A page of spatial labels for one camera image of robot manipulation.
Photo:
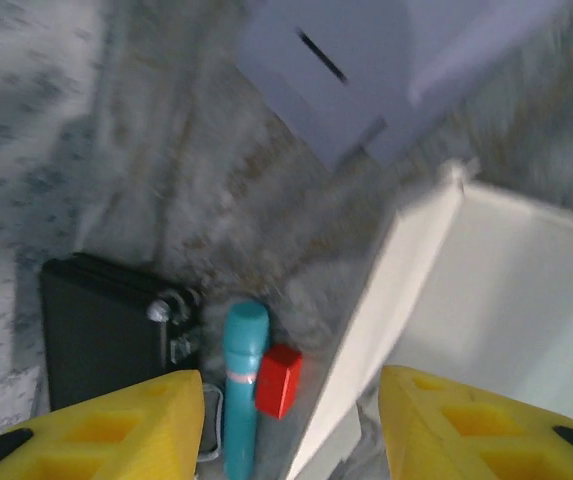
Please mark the teal flashlight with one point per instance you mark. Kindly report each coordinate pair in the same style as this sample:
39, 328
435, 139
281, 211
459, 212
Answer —
241, 400

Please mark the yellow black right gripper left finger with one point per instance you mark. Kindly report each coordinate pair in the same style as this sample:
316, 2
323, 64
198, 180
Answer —
106, 435

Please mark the red block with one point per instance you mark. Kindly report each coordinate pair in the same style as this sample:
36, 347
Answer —
278, 380

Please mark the white cardboard paper box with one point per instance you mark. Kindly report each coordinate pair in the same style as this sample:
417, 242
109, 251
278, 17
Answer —
491, 300

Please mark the lavender cardboard paper box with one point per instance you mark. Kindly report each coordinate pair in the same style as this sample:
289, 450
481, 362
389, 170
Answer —
316, 110

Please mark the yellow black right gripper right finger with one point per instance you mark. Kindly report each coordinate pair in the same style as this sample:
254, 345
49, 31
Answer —
481, 435

